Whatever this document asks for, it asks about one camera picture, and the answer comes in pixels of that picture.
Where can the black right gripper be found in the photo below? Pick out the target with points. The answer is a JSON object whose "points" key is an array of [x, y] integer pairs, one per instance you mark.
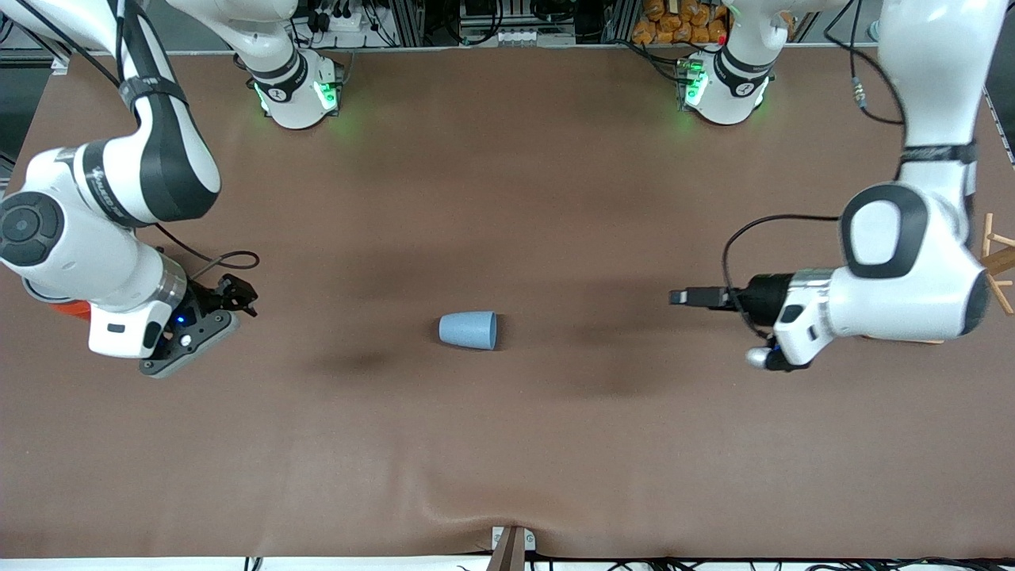
{"points": [[212, 300]]}

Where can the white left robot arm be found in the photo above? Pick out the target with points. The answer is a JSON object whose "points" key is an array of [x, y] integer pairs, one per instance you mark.
{"points": [[912, 285]]}

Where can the light blue plastic cup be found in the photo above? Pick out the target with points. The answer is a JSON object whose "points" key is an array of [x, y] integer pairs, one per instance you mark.
{"points": [[468, 330]]}

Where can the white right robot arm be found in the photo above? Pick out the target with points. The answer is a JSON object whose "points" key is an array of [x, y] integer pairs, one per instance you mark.
{"points": [[87, 262]]}

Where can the orange snack packets pile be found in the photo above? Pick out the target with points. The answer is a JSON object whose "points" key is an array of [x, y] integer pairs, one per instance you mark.
{"points": [[674, 28]]}

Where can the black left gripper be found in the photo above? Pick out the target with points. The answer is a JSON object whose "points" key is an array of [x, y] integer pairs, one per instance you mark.
{"points": [[766, 296]]}

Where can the brown table cover mat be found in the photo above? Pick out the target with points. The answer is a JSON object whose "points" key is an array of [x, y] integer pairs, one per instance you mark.
{"points": [[507, 412]]}

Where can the grey metal mount bracket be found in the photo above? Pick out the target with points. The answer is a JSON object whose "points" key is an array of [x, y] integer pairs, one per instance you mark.
{"points": [[507, 555]]}

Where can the white power strip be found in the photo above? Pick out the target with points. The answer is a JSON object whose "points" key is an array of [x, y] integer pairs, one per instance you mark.
{"points": [[349, 24]]}

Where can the wooden mug rack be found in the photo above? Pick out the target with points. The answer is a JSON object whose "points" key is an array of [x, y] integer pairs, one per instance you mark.
{"points": [[1001, 262]]}

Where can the orange can with silver lid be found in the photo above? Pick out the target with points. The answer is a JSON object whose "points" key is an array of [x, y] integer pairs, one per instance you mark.
{"points": [[73, 309]]}

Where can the white terminal block strip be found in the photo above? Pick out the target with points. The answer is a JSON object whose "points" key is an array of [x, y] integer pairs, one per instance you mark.
{"points": [[531, 36]]}

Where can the aluminium frame profile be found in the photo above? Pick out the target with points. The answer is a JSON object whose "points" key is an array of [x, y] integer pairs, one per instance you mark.
{"points": [[60, 63], [618, 20], [406, 24]]}

